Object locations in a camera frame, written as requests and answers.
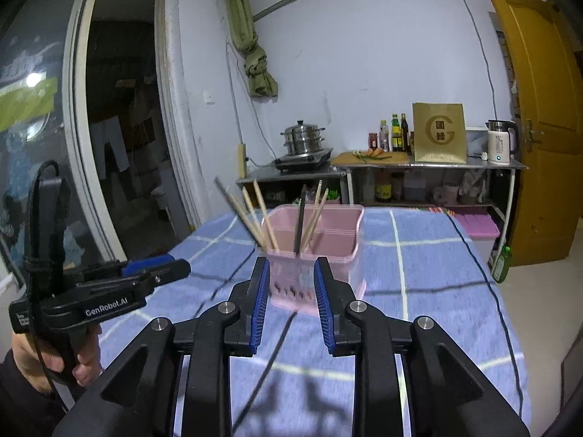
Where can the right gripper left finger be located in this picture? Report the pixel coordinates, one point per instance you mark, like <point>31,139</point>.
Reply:
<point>232,328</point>

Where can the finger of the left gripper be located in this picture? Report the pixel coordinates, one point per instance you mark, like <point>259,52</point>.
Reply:
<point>167,273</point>
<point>138,265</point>

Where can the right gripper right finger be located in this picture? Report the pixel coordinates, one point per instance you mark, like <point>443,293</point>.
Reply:
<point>352,327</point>

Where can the wooden chopstick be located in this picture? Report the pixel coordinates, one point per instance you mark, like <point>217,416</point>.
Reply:
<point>245,219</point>
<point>265,242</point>
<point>313,222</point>
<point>261,201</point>
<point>311,218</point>

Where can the black chopstick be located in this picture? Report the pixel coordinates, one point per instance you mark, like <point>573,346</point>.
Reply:
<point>222,189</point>
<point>300,222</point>

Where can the metal kitchen shelf table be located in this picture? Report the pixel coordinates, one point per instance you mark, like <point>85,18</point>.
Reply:
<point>478,186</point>

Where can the person's left hand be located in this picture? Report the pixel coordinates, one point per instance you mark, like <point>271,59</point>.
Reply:
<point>32,356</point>

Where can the blue checked tablecloth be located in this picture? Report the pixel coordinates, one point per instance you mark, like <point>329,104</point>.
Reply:
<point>460,377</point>

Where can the green bottle on floor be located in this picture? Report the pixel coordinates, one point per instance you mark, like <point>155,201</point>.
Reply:
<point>502,265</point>

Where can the pink storage box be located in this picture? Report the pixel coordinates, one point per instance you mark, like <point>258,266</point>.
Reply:
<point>477,226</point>

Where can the black induction cooker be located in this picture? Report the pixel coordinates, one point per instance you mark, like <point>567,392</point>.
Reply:
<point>307,162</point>

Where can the wooden cutting board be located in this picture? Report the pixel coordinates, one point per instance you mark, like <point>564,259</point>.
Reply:
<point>359,158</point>

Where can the stainless steel steamer pot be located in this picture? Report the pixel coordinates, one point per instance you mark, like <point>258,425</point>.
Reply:
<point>303,138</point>

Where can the red sauce jar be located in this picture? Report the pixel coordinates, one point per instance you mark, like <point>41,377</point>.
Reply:
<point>373,141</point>

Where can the clear seasoning bottle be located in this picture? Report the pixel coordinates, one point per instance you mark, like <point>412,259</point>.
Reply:
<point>384,136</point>

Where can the green oil bottle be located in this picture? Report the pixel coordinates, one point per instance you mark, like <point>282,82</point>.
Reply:
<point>396,134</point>

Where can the olive green hanging cloth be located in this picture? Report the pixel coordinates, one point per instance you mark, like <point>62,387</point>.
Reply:
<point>261,84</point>

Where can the dark soy sauce bottle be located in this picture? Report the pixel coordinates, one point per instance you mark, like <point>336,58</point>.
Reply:
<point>405,133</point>

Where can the gold paper bag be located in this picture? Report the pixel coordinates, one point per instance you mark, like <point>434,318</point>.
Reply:
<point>439,133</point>

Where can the yellow wooden door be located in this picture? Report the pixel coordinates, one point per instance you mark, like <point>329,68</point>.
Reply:
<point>549,83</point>

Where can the white electric kettle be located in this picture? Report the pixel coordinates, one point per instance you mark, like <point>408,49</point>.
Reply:
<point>503,141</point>

